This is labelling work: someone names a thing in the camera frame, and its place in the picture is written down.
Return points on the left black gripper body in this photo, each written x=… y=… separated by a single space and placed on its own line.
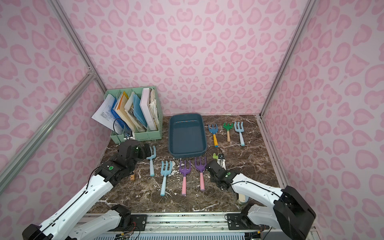
x=132 y=149

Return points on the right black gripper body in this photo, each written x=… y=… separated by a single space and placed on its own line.
x=212 y=166

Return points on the teal rake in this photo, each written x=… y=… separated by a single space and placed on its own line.
x=151 y=158

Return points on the purple rake pink handle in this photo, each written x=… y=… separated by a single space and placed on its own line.
x=185 y=169
x=200 y=165

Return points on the teal plastic storage box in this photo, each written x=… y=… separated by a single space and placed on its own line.
x=187 y=136

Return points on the blue rake yellow handle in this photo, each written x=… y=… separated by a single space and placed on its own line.
x=213 y=129

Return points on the green rake thin wooden handle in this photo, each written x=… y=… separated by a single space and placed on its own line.
x=228 y=127

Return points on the light blue rake white handle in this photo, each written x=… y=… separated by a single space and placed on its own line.
x=239 y=128

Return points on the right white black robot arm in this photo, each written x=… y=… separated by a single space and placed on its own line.
x=284 y=209

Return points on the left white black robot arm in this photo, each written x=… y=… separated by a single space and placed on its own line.
x=63 y=225

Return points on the green file organizer crate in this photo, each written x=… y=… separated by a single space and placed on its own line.
x=140 y=133

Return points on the light blue folder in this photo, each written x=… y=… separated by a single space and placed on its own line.
x=138 y=111

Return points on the orange beige folder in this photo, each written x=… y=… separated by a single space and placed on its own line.
x=120 y=110

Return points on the white book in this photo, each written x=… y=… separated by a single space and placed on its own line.
x=146 y=110

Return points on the white printed paper sheet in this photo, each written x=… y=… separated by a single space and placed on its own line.
x=105 y=116

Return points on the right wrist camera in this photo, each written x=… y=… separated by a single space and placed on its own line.
x=222 y=161

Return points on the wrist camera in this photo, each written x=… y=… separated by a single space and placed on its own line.
x=222 y=161
x=127 y=136

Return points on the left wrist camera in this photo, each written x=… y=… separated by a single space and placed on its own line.
x=127 y=136

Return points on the aluminium front rail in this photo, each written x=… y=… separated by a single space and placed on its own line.
x=210 y=221

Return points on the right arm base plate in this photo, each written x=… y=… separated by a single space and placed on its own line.
x=239 y=222

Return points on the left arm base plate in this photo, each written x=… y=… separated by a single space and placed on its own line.
x=133 y=222

